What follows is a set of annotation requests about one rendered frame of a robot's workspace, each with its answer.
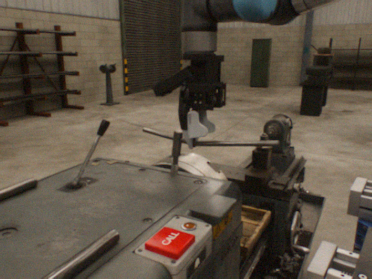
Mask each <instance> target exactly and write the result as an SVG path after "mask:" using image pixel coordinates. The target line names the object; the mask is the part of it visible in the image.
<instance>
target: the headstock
mask: <svg viewBox="0 0 372 279"><path fill-rule="evenodd" d="M107 161H118V162H116V163H112V164H108V163H107ZM92 163H99V165H98V166H95V165H92ZM82 164H83V162H82V163H79V164H77V165H74V166H72V167H69V168H67V169H63V170H62V171H60V172H57V173H55V174H52V175H49V176H47V177H45V178H42V179H38V180H37V182H38V184H37V185H36V186H34V187H32V188H29V189H27V190H24V191H22V192H19V193H17V194H15V195H13V196H11V197H9V198H5V199H3V200H1V201H0V279H41V278H43V277H44V276H46V275H47V274H48V273H49V272H50V271H52V270H53V269H55V268H57V267H58V266H60V265H61V264H63V263H64V262H65V261H67V260H68V259H69V258H71V257H73V256H74V255H75V254H77V253H78V252H79V251H81V250H82V249H84V248H85V247H87V246H88V245H90V244H91V243H92V242H94V241H95V240H97V239H98V238H100V237H101V236H102V235H103V234H105V233H106V232H108V231H109V230H111V229H115V230H116V231H117V232H118V234H119V236H120V238H119V241H118V242H117V243H115V244H114V245H112V246H111V247H110V248H109V249H107V250H106V251H105V252H103V253H102V254H101V255H99V256H98V257H97V258H95V259H94V260H93V261H92V262H90V263H89V264H88V265H87V266H85V267H84V268H83V269H81V270H80V271H78V272H77V273H76V274H74V275H73V276H72V277H71V278H70V279H172V277H171V275H170V273H169V271H168V270H167V269H166V268H165V266H164V265H163V264H162V263H160V262H158V261H155V260H151V259H148V258H146V257H143V256H140V255H137V254H135V250H136V249H137V248H139V247H140V246H141V245H142V244H143V243H144V242H145V241H146V240H147V239H148V238H150V237H151V236H152V235H153V234H155V233H156V232H157V231H158V230H159V229H161V228H162V227H163V226H165V224H166V223H168V222H169V221H170V220H172V219H173V218H174V217H175V216H180V217H183V218H187V219H192V220H195V221H199V222H202V223H206V222H205V221H203V220H201V219H197V218H196V217H195V215H194V213H193V212H192V211H190V210H189V209H187V208H188V207H191V206H193V205H197V204H204V203H206V202H207V201H208V200H209V199H210V198H211V197H212V196H213V195H214V194H216V195H221V196H224V197H229V198H234V199H236V206H235V207H234V208H233V209H232V211H231V212H230V213H229V214H228V215H227V217H226V218H225V219H224V220H223V221H222V222H220V223H218V224H215V225H212V235H211V253H210V255H209V256H208V257H207V258H206V260H205V261H204V262H203V263H202V265H201V266H200V267H199V269H198V270H197V272H196V273H195V274H194V275H193V277H192V278H191V279H239V259H240V239H241V237H242V225H243V222H242V221H241V206H242V191H241V190H240V188H239V186H238V185H237V184H236V183H234V182H230V181H225V180H220V179H215V178H210V177H207V176H203V175H197V174H192V173H186V172H181V171H178V174H177V175H176V176H173V175H171V170H170V169H166V168H161V167H155V166H149V165H146V164H140V163H135V162H128V163H127V162H124V160H120V159H115V158H109V157H103V156H98V157H95V158H93V159H90V161H89V163H88V165H87V166H86V168H85V170H84V172H83V174H82V176H81V178H80V180H81V181H80V183H82V186H81V187H80V188H75V189H69V188H67V187H66V186H67V184H69V183H71V182H72V181H74V179H75V178H76V177H77V175H78V173H79V170H80V168H81V166H82ZM206 224H207V223H206Z"/></svg>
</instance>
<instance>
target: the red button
mask: <svg viewBox="0 0 372 279"><path fill-rule="evenodd" d="M194 242H195V235H193V234H190V233H187V232H183V231H179V230H176V229H172V228H168V227H166V226H165V227H164V228H162V229H161V230H160V231H159V232H157V233H156V234H155V235H153V236H152V237H151V238H150V239H149V240H148V241H146V243H145V244H144V249H145V250H147V251H150V252H154V253H156V254H160V255H163V256H166V257H169V258H171V259H174V260H178V259H179V258H180V257H181V256H182V255H183V254H184V253H185V252H186V251H187V250H188V249H189V248H190V247H191V246H192V245H193V244H194Z"/></svg>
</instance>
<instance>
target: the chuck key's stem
mask: <svg viewBox="0 0 372 279"><path fill-rule="evenodd" d="M182 137H183V134H182V130H174V135H173V145H172V156H173V161H172V164H171V170H170V174H171V175H173V176H176V175H177V174H178V165H179V164H178V158H179V156H180V153H181V147H182V143H180V139H181V138H182Z"/></svg>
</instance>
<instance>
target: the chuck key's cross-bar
mask: <svg viewBox="0 0 372 279"><path fill-rule="evenodd" d="M142 131H143V132H145V133H148V134H152V135H155V136H159V137H163V138H166V139H169V140H173V135H169V134H166V133H163V132H160V131H157V130H153V129H150V128H146V127H144V128H143V129H142ZM180 143H184V144H187V143H186V141H185V139H184V138H181V139H180ZM193 146H196V147H279V146H280V142H279V141H193Z"/></svg>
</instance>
